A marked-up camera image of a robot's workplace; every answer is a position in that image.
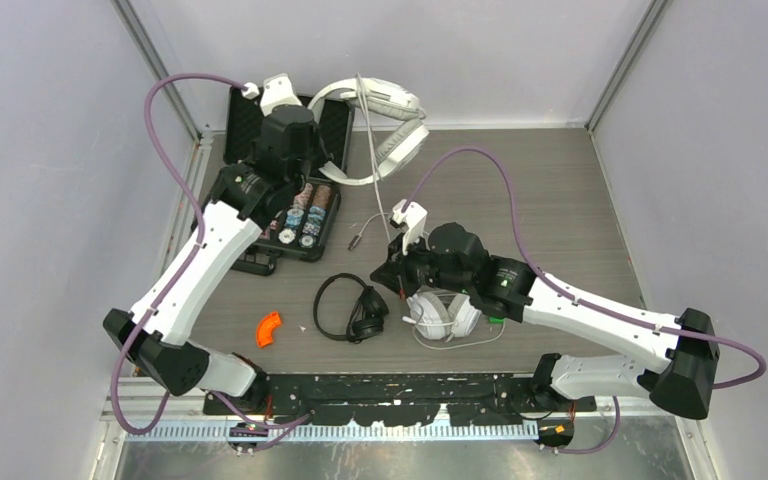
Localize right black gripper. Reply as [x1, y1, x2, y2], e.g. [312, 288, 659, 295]
[372, 229, 472, 300]

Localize white grey headphones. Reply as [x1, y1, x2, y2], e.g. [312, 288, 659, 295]
[402, 292, 482, 342]

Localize black wired headphones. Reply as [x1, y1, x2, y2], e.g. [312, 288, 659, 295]
[311, 272, 391, 346]

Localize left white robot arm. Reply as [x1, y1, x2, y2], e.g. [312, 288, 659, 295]
[103, 105, 327, 414]

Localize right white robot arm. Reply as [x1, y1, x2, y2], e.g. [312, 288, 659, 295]
[370, 222, 720, 420]

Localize black poker chip case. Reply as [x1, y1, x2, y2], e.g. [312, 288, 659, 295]
[194, 87, 354, 276]

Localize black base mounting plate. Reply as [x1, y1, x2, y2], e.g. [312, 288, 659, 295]
[230, 373, 596, 427]

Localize orange curved plastic piece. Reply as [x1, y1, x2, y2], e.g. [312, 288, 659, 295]
[255, 311, 283, 349]

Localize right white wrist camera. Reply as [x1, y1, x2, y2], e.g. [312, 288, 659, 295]
[390, 199, 427, 255]

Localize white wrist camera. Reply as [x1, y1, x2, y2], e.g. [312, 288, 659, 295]
[241, 73, 302, 116]
[390, 199, 427, 255]

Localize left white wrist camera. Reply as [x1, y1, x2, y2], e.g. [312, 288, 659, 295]
[241, 73, 302, 116]

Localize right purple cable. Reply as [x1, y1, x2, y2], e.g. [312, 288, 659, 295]
[400, 145, 768, 456]

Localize aluminium slotted rail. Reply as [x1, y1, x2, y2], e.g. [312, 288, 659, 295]
[125, 419, 539, 444]

